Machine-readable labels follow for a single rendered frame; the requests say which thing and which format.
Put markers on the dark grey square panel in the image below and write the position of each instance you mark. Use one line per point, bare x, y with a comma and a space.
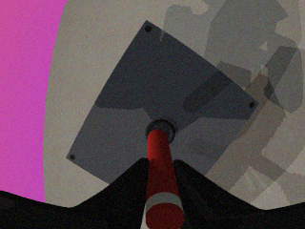
159, 83

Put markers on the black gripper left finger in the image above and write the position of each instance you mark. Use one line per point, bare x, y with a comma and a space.
119, 206

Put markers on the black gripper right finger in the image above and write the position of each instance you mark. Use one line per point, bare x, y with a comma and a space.
208, 206

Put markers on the red peg with grey band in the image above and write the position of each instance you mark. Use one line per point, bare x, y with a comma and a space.
163, 209

